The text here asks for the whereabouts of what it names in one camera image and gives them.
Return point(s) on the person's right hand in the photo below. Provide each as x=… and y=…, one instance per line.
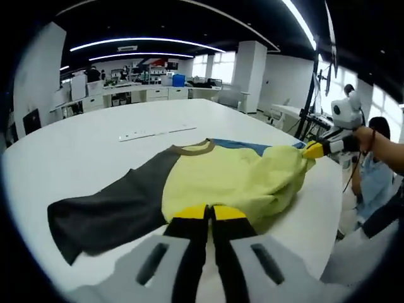
x=364, y=139

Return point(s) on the black cabinet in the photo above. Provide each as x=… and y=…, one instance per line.
x=31, y=121

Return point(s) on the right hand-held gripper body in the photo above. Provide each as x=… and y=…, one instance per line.
x=345, y=112

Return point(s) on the white storage box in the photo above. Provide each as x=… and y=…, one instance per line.
x=94, y=89

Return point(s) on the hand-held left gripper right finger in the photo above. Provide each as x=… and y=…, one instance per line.
x=233, y=240

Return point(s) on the ceiling air vent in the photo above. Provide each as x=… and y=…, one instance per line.
x=127, y=48

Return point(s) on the ceiling light strip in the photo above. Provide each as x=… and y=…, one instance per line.
x=142, y=53
x=300, y=18
x=142, y=38

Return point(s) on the black tripod stand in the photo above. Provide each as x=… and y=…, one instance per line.
x=311, y=94

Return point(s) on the red and black wall banner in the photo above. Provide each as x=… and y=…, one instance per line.
x=158, y=63

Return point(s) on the yellow blue grey garment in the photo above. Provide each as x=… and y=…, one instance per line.
x=221, y=176

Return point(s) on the blue storage bin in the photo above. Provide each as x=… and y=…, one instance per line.
x=179, y=80

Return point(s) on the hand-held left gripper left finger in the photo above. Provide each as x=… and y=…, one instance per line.
x=189, y=246

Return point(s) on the tall white box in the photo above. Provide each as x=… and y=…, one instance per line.
x=78, y=87

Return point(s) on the white square pillar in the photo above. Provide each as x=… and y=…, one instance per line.
x=34, y=79
x=249, y=75

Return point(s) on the white template strip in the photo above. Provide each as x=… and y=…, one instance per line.
x=158, y=134

